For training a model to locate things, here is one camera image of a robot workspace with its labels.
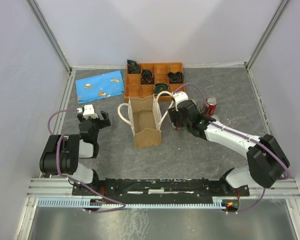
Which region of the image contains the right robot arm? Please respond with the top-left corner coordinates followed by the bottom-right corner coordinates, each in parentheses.
top-left (168, 100), bottom-right (290, 196)

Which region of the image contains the aluminium frame post left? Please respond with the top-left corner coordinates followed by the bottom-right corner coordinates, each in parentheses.
top-left (26, 0), bottom-right (72, 73)

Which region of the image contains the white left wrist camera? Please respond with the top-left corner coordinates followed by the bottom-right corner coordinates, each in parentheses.
top-left (82, 104), bottom-right (98, 120)

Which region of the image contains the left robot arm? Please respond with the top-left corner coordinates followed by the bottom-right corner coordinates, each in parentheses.
top-left (39, 105), bottom-right (111, 195)

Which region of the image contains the dark rolled fabric bottom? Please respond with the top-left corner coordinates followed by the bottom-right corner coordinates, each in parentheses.
top-left (153, 82), bottom-right (170, 96)

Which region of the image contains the blue slotted cable duct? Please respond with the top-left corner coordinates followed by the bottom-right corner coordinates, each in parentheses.
top-left (36, 196), bottom-right (231, 208)

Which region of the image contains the wooden compartment tray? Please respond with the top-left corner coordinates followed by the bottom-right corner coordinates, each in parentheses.
top-left (124, 60), bottom-right (186, 102)

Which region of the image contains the dark rolled fabric top left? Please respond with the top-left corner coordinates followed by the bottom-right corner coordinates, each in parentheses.
top-left (127, 59), bottom-right (141, 74)

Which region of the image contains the aluminium frame post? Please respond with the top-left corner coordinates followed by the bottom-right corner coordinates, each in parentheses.
top-left (245, 0), bottom-right (291, 71)
top-left (26, 0), bottom-right (72, 73)

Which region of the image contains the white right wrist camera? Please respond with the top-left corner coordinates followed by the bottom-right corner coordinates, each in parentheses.
top-left (172, 91), bottom-right (189, 111)

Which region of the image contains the aluminium frame rail front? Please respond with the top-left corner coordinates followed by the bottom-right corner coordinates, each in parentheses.
top-left (26, 178), bottom-right (300, 200)

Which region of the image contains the dark rolled fabric right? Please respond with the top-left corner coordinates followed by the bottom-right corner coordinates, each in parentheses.
top-left (167, 71), bottom-right (184, 84)

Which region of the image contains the aluminium frame post right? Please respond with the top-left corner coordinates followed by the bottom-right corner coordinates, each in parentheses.
top-left (245, 0), bottom-right (291, 71)

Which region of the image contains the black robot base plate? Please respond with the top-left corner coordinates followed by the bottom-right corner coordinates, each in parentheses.
top-left (88, 178), bottom-right (250, 205)

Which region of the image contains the blue space print cloth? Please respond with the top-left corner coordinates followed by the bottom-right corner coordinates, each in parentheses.
top-left (75, 70), bottom-right (125, 104)

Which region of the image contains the red coke can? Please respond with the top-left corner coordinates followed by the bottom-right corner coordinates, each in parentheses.
top-left (204, 96), bottom-right (218, 117)

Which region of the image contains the dark rolled fabric middle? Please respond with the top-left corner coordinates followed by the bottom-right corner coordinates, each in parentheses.
top-left (140, 69), bottom-right (155, 85)

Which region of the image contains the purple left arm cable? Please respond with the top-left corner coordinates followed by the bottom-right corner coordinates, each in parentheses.
top-left (46, 108), bottom-right (127, 214)

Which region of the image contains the dark rolled fabric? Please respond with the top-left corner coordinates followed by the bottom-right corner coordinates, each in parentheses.
top-left (140, 69), bottom-right (155, 85)
top-left (167, 71), bottom-right (184, 84)
top-left (127, 59), bottom-right (141, 74)
top-left (153, 82), bottom-right (170, 96)

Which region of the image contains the purple soda can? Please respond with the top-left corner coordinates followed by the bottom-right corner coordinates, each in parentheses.
top-left (211, 115), bottom-right (221, 122)

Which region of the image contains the burlap canvas tote bag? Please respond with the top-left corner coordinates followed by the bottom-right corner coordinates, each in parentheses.
top-left (117, 91), bottom-right (172, 149)

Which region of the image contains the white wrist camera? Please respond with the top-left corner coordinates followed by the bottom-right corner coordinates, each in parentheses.
top-left (172, 91), bottom-right (189, 111)
top-left (82, 104), bottom-right (98, 120)

